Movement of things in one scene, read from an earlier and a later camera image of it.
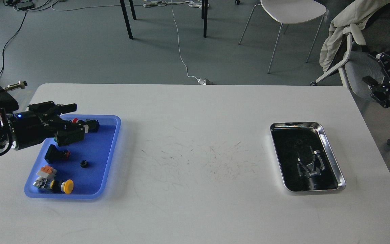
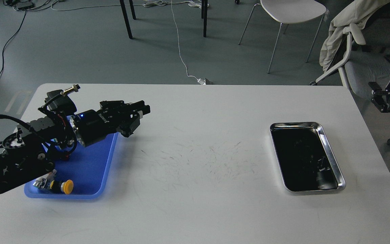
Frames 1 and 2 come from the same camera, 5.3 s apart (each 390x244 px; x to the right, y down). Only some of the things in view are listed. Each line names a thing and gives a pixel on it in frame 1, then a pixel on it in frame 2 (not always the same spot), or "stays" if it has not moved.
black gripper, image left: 30,128 -> 92,125
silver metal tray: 305,161 stays
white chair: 288,11 stays
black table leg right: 204,7 stays
